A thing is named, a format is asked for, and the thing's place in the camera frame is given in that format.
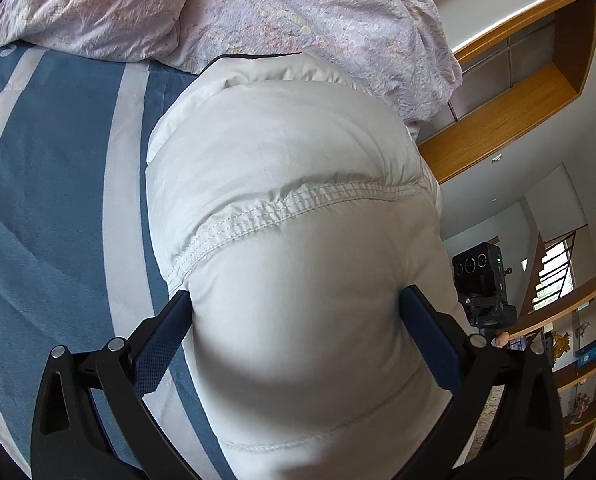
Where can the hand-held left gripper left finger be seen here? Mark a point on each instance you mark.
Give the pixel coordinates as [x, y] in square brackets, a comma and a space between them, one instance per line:
[158, 345]

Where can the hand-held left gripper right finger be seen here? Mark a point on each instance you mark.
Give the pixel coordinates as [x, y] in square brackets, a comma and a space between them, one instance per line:
[428, 340]

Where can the white puffer jacket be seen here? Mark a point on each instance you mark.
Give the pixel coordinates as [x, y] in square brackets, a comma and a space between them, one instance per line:
[298, 260]

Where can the person's right hand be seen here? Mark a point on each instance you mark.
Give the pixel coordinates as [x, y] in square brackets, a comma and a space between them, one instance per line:
[501, 342]

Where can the stair railing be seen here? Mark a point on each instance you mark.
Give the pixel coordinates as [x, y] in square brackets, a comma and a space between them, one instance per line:
[558, 270]

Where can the golden figurine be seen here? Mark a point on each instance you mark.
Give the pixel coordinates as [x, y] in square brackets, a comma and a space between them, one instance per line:
[560, 346]

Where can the blue box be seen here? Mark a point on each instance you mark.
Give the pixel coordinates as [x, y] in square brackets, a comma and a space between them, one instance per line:
[588, 352]

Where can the wooden bookshelf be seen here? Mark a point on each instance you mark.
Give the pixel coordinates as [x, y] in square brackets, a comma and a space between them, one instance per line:
[578, 380]

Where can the small flower ornament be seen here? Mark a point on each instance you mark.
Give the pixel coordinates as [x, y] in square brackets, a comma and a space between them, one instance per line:
[584, 404]

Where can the blue white striped bed sheet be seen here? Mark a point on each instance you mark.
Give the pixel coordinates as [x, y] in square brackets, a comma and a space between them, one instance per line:
[48, 210]

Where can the pink floral duvet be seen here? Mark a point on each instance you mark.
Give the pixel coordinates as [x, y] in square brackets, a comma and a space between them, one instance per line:
[278, 15]

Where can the wooden wall cabinet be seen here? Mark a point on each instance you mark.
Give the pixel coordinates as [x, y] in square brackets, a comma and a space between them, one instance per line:
[528, 85]

